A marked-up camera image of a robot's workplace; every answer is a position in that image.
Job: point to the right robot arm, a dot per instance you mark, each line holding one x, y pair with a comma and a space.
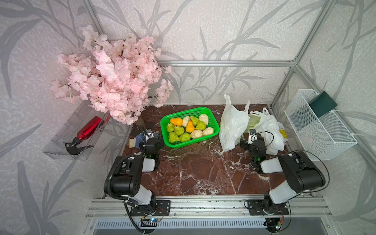
301, 174

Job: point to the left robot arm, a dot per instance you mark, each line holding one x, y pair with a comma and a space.
124, 180

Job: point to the beige pear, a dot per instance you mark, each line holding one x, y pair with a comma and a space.
208, 131

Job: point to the orange pear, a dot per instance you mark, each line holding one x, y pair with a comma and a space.
190, 127
176, 121

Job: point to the aluminium front rail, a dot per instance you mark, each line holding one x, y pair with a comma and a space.
211, 206

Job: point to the red spray bottle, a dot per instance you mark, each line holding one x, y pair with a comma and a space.
83, 134

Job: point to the green plastic basket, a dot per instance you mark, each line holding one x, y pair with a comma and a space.
191, 112

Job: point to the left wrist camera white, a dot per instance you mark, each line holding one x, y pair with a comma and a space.
149, 134

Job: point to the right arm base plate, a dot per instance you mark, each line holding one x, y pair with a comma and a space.
264, 207

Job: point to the white printed plastic bag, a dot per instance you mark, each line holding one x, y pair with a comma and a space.
232, 125

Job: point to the white printed bag right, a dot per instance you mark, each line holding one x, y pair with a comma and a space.
268, 128

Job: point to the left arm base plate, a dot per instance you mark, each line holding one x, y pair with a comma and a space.
158, 208

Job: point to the white wire mesh basket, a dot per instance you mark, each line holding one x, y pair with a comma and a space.
323, 137

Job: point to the clear acrylic wall shelf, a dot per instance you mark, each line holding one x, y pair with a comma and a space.
81, 116

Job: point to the pink cherry blossom tree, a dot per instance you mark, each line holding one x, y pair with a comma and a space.
119, 77

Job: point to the blue dotted work glove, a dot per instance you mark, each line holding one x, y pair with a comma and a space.
138, 142

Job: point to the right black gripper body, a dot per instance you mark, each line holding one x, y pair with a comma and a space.
251, 142

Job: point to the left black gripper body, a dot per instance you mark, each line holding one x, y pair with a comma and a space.
149, 140

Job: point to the green pear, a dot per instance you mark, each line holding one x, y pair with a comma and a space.
201, 126

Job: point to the light green plastic bag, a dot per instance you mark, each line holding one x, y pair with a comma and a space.
253, 121

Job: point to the dark green card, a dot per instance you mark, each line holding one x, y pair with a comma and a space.
322, 104

